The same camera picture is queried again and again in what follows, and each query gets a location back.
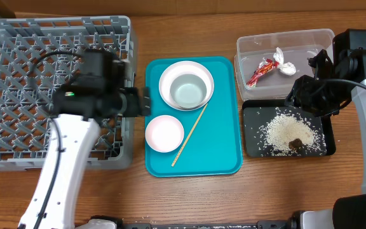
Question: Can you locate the brown food scrap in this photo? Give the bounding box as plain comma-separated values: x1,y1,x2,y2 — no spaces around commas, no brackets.
288,138,303,151

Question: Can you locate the black tray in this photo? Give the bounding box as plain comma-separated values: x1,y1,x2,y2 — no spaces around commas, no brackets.
242,100,336,158

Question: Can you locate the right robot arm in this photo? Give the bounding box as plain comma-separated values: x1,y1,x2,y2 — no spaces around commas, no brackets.
285,29,366,229

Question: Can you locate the teal plastic tray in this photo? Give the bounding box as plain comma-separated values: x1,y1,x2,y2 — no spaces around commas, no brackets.
145,57,243,177

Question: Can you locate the large white plate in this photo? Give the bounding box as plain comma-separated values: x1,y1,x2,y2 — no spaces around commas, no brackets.
159,60,214,111

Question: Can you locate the wooden chopstick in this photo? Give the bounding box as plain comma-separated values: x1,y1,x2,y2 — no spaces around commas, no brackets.
171,103,208,167

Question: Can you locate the red snack wrapper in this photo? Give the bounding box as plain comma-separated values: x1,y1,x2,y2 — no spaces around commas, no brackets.
247,59,279,87

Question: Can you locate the clear plastic bin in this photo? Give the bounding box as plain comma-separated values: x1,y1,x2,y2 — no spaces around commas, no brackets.
234,29,334,101

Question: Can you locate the grey bowl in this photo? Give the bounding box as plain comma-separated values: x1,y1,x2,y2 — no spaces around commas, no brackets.
170,74,207,109

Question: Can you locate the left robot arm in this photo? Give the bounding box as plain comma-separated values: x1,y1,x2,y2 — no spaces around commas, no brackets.
18,49,151,228

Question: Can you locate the white rice pile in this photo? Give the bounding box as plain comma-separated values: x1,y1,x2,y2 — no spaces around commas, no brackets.
248,107,327,157

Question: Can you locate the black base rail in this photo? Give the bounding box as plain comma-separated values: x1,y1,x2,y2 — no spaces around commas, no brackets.
87,216,298,229

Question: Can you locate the white tissue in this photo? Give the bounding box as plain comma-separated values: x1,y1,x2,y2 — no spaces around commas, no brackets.
273,47,297,76

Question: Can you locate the grey dishwasher rack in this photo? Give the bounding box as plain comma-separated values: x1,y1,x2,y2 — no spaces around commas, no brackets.
0,16,138,170

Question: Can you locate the small pink plate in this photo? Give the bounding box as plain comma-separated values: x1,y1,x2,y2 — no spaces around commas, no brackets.
145,115,184,153

